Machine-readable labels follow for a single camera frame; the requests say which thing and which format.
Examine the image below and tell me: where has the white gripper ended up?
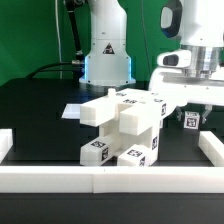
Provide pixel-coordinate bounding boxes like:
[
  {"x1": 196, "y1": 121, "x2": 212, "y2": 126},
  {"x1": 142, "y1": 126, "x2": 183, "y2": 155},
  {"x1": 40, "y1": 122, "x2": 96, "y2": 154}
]
[{"x1": 149, "y1": 67, "x2": 224, "y2": 124}]

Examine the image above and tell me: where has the white tagged cube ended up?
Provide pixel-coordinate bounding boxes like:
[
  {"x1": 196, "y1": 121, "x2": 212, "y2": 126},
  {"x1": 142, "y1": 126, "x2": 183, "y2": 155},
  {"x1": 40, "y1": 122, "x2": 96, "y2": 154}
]
[{"x1": 184, "y1": 111, "x2": 200, "y2": 129}]

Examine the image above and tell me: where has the white chair seat part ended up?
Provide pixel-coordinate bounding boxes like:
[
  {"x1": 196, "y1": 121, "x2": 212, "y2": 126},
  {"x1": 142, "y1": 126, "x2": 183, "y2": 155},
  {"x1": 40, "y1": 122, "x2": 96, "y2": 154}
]
[{"x1": 99, "y1": 89, "x2": 166, "y2": 167}]

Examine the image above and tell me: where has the white chair back frame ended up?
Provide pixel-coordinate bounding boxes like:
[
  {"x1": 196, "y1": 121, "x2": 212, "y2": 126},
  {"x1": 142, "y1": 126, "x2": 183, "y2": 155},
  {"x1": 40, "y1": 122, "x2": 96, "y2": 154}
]
[{"x1": 80, "y1": 88, "x2": 176, "y2": 136}]

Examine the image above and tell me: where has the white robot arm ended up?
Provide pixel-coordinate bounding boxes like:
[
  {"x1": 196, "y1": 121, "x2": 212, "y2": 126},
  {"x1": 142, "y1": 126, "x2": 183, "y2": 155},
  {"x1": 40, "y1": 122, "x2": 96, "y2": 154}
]
[{"x1": 68, "y1": 0, "x2": 224, "y2": 108}]

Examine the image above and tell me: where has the white tag plate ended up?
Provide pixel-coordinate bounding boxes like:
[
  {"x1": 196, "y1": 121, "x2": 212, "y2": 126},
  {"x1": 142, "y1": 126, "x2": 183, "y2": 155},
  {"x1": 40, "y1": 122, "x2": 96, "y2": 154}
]
[{"x1": 62, "y1": 104, "x2": 80, "y2": 119}]

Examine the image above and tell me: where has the white left fence block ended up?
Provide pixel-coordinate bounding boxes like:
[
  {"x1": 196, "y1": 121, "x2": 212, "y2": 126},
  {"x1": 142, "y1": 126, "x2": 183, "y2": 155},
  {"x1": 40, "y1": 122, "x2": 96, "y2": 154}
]
[{"x1": 0, "y1": 129, "x2": 13, "y2": 163}]

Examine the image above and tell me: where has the white right fence rail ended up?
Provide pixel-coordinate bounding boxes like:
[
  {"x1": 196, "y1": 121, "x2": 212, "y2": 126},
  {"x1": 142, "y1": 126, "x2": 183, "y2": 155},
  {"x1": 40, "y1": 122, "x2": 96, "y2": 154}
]
[{"x1": 198, "y1": 131, "x2": 224, "y2": 167}]

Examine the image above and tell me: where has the white fence rail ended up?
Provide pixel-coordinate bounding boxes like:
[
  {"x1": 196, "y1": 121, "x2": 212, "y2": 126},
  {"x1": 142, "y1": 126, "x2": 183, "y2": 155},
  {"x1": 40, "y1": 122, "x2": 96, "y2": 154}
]
[
  {"x1": 0, "y1": 166, "x2": 224, "y2": 193},
  {"x1": 198, "y1": 131, "x2": 224, "y2": 167}
]

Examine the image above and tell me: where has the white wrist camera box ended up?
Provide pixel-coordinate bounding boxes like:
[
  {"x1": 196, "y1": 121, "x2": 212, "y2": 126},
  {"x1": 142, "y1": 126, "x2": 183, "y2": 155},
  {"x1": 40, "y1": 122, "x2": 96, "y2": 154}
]
[{"x1": 157, "y1": 49, "x2": 191, "y2": 68}]

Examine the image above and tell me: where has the black cable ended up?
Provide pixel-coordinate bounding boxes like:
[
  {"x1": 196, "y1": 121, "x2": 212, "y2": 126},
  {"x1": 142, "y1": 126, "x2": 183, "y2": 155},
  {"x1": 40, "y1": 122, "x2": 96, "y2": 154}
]
[{"x1": 25, "y1": 0, "x2": 86, "y2": 80}]

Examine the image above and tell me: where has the white front fence rail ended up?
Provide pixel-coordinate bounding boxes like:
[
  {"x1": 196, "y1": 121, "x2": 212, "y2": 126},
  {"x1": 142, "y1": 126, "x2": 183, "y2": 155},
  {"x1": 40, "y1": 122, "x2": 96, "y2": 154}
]
[{"x1": 0, "y1": 166, "x2": 224, "y2": 193}]

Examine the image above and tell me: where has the white thin cable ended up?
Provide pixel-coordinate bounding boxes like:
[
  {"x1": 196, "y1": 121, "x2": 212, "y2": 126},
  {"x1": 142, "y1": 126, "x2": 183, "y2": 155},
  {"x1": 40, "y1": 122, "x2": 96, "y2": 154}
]
[{"x1": 54, "y1": 0, "x2": 64, "y2": 80}]

